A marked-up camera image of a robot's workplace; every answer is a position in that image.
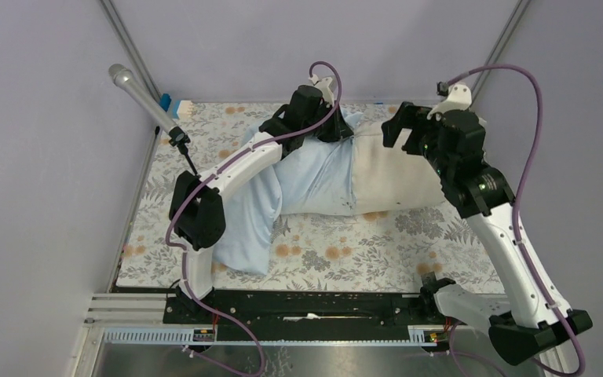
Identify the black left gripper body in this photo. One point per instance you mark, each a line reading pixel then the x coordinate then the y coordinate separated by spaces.
pixel 330 131

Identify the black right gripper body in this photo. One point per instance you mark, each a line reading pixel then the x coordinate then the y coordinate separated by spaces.
pixel 422 137

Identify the light blue pillowcase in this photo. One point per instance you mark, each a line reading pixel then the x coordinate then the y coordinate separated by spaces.
pixel 314 179

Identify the cream white pillow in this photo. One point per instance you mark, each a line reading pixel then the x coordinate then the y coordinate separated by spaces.
pixel 384 179

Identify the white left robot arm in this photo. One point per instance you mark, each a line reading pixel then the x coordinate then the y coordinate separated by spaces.
pixel 197 214

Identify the blue and white block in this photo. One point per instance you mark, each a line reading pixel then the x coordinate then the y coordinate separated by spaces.
pixel 178 109

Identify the floral patterned table mat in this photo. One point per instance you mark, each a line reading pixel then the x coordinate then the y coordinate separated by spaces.
pixel 381 251

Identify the silver microphone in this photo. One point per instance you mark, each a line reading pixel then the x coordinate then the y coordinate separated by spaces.
pixel 124 79

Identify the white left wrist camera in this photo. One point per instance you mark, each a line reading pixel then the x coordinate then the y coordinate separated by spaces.
pixel 326 85

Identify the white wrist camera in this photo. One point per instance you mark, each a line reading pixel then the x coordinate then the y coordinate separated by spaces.
pixel 326 85
pixel 457 96

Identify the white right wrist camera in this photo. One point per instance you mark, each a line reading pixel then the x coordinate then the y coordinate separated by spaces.
pixel 457 96

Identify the white slotted cable duct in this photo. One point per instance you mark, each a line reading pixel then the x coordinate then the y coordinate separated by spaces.
pixel 401 337

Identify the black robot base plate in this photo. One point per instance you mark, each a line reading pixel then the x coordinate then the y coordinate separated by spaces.
pixel 308 314

